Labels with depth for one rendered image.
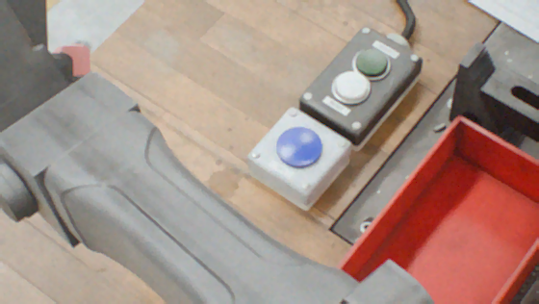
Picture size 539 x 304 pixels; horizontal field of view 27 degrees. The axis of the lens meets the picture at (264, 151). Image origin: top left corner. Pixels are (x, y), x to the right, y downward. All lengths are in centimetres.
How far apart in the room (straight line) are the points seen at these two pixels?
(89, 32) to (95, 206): 174
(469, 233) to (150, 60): 35
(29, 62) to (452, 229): 46
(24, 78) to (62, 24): 166
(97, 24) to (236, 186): 132
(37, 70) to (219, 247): 19
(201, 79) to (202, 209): 55
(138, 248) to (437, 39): 62
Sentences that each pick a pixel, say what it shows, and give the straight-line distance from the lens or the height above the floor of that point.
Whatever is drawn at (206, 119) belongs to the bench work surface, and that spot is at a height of 90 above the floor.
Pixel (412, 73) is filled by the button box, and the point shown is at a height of 93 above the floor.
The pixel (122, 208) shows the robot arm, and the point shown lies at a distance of 53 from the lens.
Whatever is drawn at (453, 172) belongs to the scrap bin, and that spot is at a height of 90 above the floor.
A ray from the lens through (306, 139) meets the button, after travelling 97.
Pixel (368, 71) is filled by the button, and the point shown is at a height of 94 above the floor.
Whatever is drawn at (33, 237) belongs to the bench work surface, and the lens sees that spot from 99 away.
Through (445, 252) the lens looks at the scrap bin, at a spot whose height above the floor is 91.
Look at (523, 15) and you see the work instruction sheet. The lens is 111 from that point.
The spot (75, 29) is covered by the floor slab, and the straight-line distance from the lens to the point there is 228.
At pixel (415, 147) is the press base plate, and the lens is 101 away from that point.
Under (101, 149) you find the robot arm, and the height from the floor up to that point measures 129.
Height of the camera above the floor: 176
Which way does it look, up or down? 58 degrees down
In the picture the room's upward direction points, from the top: 4 degrees counter-clockwise
